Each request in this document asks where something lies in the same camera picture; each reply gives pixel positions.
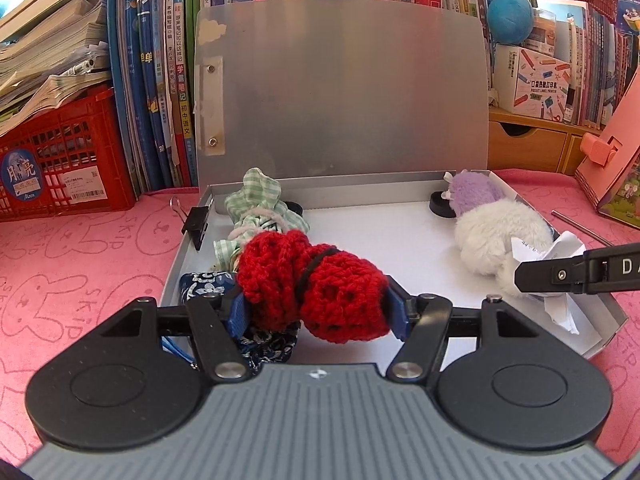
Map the black round magnet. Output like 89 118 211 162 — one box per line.
284 200 304 217
428 191 457 219

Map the row of upright blue books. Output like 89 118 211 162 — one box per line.
106 0 210 195

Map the green checkered cloth bow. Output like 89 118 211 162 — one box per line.
213 168 309 273

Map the white pocket printer box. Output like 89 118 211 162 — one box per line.
492 44 572 122

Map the row of books on shelf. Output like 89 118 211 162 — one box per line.
442 0 639 129

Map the silver cardboard box with lid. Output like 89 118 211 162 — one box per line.
158 0 630 361

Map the white paper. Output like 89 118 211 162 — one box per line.
497 231 586 335

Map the black round magnet left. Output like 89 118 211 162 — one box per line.
284 200 304 217

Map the metal straw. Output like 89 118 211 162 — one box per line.
550 209 614 248

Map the pink triangular dollhouse case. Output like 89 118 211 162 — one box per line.
575 70 640 229

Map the black round magnet right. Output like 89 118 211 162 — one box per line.
428 191 457 219

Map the black binder clip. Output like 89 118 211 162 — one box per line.
169 196 214 252

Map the red plastic basket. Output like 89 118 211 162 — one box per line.
1 84 136 221

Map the blue floral cloth bow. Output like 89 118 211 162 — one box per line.
160 271 300 374

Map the white fluffy plush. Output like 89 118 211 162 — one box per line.
454 198 553 275

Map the stack of worn books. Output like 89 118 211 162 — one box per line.
1 0 112 133

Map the red crochet bow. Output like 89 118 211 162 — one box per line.
236 230 390 344

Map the wooden drawer shelf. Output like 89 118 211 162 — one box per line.
488 106 600 176

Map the large blue cat plush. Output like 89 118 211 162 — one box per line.
487 0 534 46

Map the purple fluffy plush heart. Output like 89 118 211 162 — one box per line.
442 170 506 218

